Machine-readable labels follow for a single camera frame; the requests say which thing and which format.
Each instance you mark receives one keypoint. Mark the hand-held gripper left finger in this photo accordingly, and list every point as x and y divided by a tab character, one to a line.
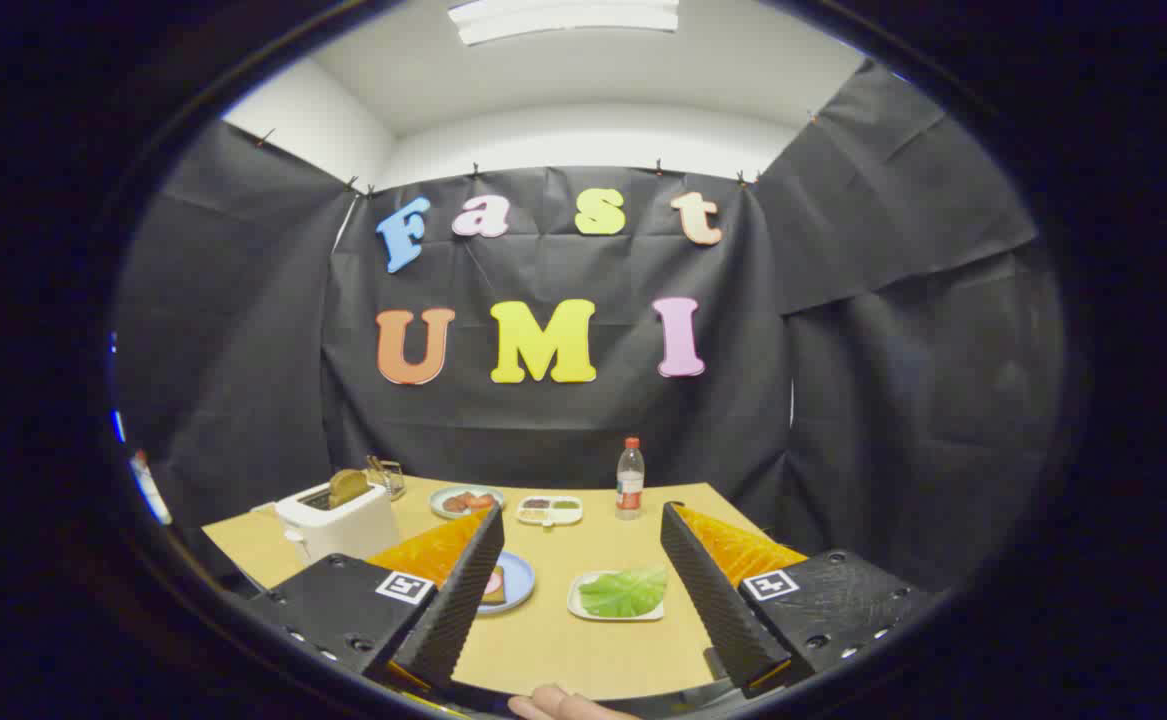
463	600

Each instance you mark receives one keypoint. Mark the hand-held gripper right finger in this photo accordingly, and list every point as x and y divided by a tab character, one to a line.
718	600

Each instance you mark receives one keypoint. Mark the green lettuce leaf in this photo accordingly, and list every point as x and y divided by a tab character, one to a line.
623	592

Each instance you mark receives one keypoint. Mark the brown bread slice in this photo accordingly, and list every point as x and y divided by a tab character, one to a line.
348	488

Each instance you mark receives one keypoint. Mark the blue round plate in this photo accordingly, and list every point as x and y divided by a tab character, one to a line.
518	580

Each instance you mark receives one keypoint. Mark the pale green round plate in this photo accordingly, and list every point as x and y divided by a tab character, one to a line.
443	510

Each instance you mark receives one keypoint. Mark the brown meat slice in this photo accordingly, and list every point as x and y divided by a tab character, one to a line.
484	503
454	504

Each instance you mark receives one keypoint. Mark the white square plate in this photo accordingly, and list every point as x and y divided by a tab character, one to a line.
583	610

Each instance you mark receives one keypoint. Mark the white divided bean tray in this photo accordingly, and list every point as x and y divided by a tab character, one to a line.
549	510

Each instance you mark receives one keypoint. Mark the metal mesh utensil holder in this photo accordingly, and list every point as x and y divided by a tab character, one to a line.
390	480

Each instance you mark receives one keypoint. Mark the white toaster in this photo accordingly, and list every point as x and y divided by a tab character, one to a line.
343	525

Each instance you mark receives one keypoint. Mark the clear bottle with red cap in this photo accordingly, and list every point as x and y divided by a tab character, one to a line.
629	485

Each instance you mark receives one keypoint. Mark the black backdrop cloth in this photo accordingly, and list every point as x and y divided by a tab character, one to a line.
543	430

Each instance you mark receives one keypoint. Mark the white ceiling light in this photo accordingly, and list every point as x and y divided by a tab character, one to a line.
563	18

